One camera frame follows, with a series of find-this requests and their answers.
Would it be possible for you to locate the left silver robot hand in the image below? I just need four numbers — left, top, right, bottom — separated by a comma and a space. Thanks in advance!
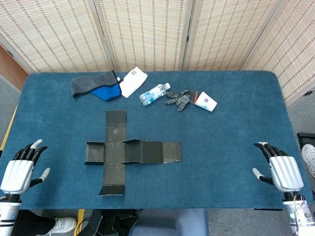
0, 139, 51, 196

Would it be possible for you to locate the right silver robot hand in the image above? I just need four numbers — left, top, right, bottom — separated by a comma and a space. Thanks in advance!
252, 141, 305, 194

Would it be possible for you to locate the black paper box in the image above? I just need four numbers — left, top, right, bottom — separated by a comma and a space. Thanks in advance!
84, 110, 183, 197

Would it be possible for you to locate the white sneaker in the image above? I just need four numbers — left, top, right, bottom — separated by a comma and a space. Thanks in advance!
301, 144, 315, 178
48, 217, 77, 235

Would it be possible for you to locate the black case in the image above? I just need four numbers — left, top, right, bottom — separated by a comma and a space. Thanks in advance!
297, 132, 315, 149

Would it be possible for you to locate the black trouser leg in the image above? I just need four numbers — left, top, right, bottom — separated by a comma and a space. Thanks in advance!
12, 208, 56, 236

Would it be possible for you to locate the brown wooden door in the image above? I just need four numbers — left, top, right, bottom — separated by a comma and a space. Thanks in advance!
0, 45, 30, 91

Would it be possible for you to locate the white paper cup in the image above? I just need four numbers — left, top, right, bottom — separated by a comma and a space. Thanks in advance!
195, 91, 218, 113

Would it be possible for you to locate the black bag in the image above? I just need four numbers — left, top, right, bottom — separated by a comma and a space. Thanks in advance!
81, 208, 145, 236

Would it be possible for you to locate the grey towel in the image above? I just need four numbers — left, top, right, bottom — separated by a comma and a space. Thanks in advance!
70, 70, 118, 98

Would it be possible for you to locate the blue cloth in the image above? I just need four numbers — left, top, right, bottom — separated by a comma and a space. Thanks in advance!
91, 83, 123, 102

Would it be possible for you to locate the woven folding screen panel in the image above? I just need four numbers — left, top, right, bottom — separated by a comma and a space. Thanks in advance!
94, 0, 195, 72
242, 0, 315, 106
0, 0, 111, 74
182, 0, 287, 72

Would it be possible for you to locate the blue chair seat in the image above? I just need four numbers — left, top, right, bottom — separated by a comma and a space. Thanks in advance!
127, 208, 209, 236

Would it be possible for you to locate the grey knit glove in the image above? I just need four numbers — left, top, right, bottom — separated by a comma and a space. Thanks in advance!
165, 90, 199, 113

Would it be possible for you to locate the white tissue pack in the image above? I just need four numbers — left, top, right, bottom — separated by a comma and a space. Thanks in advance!
118, 68, 149, 98

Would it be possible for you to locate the clear plastic water bottle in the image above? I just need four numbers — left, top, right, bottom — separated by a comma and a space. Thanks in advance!
139, 83, 171, 106

